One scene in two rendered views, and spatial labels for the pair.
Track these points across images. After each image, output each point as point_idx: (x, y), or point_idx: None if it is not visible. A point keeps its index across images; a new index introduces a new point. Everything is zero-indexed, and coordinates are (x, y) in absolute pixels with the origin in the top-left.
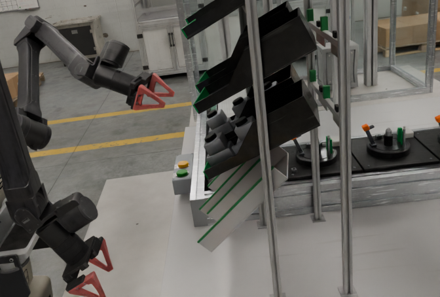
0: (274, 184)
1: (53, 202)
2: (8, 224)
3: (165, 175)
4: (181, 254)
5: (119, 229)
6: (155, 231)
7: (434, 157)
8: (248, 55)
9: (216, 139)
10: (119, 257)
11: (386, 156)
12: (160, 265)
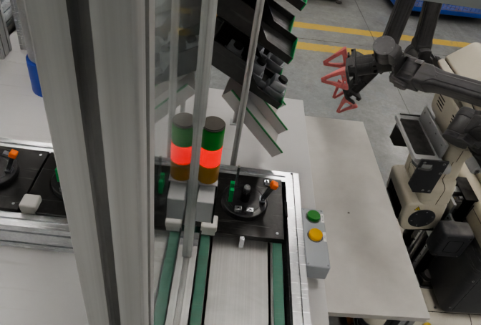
0: None
1: (415, 157)
2: (429, 134)
3: (343, 300)
4: (298, 167)
5: (363, 209)
6: (327, 197)
7: (51, 156)
8: None
9: None
10: (348, 177)
11: None
12: (313, 163)
